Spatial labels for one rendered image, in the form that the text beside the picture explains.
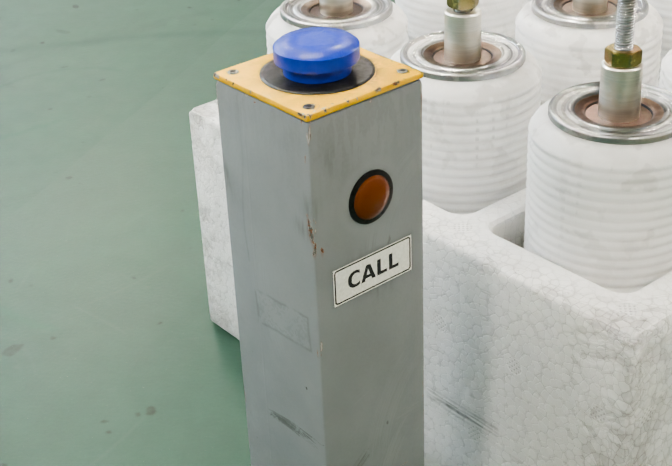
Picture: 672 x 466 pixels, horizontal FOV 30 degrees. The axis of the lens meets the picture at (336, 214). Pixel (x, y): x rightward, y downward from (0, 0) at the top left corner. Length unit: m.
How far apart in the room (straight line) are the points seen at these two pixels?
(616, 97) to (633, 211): 0.06
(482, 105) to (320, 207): 0.19
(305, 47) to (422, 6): 0.33
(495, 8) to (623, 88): 0.23
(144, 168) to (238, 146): 0.63
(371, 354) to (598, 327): 0.12
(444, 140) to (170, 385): 0.30
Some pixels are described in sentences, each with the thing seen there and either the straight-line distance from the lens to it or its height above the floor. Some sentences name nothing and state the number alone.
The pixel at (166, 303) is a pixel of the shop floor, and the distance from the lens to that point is 1.01.
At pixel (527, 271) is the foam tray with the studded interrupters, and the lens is 0.68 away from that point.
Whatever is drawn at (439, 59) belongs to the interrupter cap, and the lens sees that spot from 0.76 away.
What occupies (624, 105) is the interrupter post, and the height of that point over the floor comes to 0.26.
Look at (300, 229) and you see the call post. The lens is 0.57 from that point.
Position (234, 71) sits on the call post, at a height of 0.31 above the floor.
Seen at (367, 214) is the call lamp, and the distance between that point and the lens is 0.58.
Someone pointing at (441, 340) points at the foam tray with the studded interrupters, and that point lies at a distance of 0.75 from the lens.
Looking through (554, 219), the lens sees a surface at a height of 0.20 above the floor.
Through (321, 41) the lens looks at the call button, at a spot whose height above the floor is 0.33.
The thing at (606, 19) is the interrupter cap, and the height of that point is 0.25.
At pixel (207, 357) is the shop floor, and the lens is 0.94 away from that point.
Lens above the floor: 0.54
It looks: 29 degrees down
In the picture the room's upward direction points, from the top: 3 degrees counter-clockwise
